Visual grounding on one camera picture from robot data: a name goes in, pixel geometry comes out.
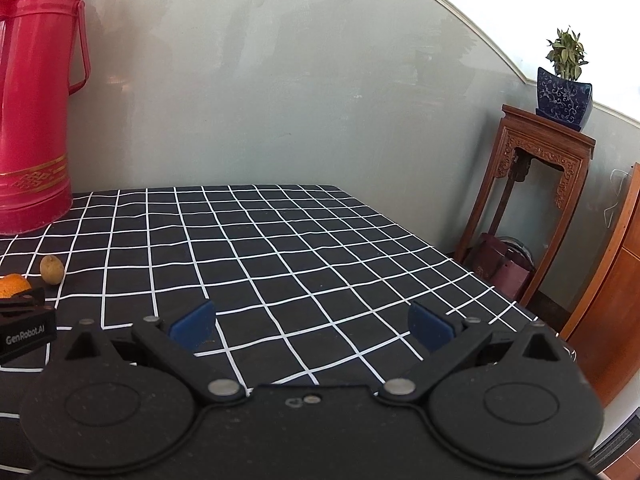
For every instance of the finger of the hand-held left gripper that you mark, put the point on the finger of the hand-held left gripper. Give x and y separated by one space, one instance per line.
25 302

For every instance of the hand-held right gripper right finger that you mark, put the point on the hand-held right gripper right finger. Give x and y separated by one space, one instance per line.
430 330

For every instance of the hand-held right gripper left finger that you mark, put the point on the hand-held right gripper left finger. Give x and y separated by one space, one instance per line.
192 327

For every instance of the round mandarin orange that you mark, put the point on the round mandarin orange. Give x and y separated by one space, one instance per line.
12 285

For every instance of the brownish oval fruit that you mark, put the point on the brownish oval fruit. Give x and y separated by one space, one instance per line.
51 269

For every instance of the dark red bag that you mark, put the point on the dark red bag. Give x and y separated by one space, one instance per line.
500 270

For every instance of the black white grid tablecloth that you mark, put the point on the black white grid tablecloth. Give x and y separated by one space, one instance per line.
300 260

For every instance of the brown wooden cabinet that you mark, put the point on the brown wooden cabinet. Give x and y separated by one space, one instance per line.
610 310

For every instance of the red thermos flask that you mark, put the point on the red thermos flask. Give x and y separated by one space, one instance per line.
35 110

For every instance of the carved wooden plant stand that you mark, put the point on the carved wooden plant stand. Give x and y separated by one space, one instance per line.
545 145

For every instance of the blue patterned flower pot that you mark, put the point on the blue patterned flower pot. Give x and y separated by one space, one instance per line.
564 97

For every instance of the green potted plant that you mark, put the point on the green potted plant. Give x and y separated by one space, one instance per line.
566 52

